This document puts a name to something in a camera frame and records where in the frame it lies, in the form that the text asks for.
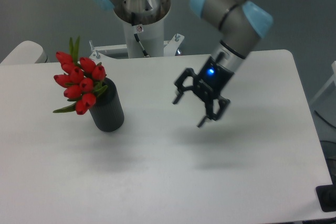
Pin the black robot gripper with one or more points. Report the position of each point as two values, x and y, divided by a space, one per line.
212 79

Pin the red tulip bouquet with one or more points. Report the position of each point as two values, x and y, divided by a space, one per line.
82 80

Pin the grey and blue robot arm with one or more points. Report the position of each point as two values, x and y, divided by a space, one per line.
241 23

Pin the black ribbed cylindrical vase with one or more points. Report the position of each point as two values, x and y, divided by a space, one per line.
107 113

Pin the black device at table corner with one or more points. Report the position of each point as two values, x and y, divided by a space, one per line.
326 197

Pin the white rounded side table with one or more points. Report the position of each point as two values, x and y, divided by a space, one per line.
27 52

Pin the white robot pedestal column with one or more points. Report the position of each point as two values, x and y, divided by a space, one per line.
143 25

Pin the white pedestal base frame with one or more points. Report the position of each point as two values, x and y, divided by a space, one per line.
171 48

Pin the white frame at right edge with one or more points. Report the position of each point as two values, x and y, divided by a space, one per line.
325 90

